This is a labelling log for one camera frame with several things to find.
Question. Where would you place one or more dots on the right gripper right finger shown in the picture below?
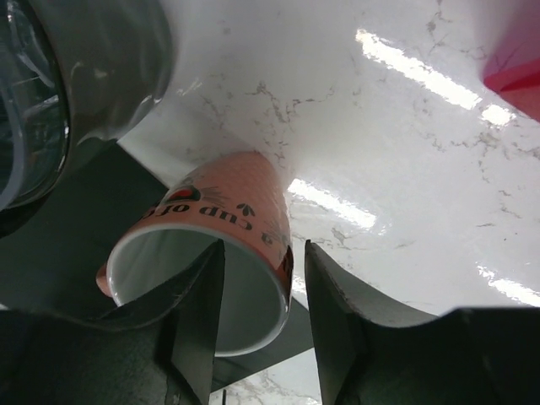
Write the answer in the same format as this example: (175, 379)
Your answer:
(372, 349)

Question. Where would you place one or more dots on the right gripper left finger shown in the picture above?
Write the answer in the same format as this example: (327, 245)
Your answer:
(157, 349)

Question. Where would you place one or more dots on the clear plastic glass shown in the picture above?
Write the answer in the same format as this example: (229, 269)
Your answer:
(35, 123)

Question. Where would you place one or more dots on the pink ceramic mug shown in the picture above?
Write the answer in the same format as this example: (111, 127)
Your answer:
(219, 237)

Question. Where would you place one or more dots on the red folder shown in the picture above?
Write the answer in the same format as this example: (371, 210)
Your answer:
(513, 68)

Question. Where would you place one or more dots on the dark grey mug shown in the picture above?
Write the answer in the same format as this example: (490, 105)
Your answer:
(115, 59)

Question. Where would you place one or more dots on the black clipboard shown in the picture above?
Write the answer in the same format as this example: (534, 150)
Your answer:
(50, 263)

